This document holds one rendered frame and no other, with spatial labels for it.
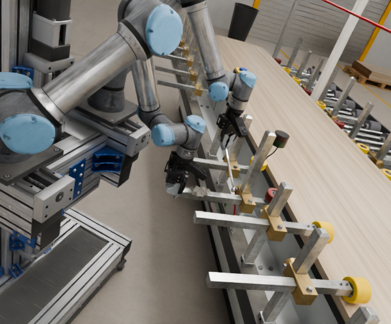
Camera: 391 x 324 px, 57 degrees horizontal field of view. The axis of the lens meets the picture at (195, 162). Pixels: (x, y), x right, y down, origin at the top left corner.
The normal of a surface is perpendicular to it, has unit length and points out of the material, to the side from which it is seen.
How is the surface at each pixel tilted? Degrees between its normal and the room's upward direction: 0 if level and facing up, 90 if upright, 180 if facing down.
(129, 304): 0
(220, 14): 90
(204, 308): 0
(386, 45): 90
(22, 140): 95
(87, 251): 0
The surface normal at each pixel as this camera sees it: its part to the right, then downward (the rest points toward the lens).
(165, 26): 0.66, 0.48
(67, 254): 0.28, -0.81
